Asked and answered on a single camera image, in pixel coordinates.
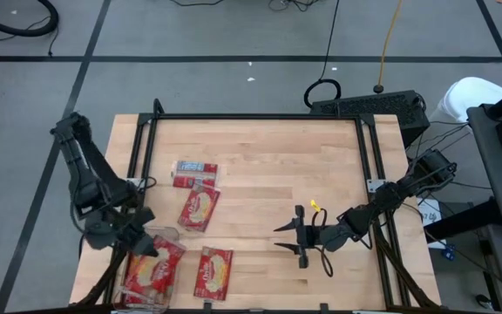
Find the black stand beam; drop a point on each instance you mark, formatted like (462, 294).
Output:
(464, 220)

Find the clear plastic basket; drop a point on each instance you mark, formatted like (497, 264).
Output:
(168, 232)

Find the grey equipment cart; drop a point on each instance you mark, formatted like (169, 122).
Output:
(495, 174)

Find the blue tag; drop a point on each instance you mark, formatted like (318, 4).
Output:
(448, 254)

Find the black metal table frame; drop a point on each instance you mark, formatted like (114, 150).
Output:
(255, 117)

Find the black computer case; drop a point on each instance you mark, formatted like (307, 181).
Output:
(373, 107)

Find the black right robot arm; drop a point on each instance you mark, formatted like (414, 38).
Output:
(399, 192)

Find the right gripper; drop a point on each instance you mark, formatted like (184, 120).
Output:
(329, 233)

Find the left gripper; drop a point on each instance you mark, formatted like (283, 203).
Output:
(131, 231)

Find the white paper sheet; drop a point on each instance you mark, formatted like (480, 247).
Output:
(429, 216)

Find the white plastic bin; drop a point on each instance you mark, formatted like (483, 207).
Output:
(469, 96)

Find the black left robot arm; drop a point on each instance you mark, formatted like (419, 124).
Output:
(81, 174)

